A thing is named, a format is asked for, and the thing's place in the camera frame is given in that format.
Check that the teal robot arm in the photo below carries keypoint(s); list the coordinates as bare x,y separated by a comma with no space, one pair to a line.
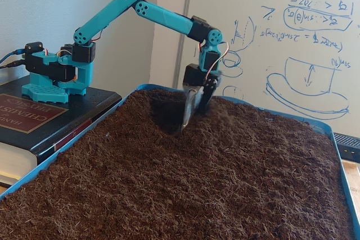
107,15

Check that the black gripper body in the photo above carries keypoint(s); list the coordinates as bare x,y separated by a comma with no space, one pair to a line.
193,76

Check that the whiteboard with blue drawings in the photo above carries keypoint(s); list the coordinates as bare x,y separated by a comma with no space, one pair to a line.
281,54

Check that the black grille device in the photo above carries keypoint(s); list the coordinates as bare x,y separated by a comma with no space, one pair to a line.
348,144

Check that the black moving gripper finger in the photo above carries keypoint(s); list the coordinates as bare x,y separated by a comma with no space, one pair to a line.
209,91

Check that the silver taped scoop gripper finger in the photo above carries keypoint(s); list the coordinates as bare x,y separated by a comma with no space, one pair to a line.
191,102

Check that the blue plastic tray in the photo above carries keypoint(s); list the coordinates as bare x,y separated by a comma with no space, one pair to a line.
309,119

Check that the brown soil bed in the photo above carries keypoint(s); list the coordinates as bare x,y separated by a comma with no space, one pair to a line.
197,172

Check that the black chemistry handbook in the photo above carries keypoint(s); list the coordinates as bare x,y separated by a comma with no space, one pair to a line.
22,127

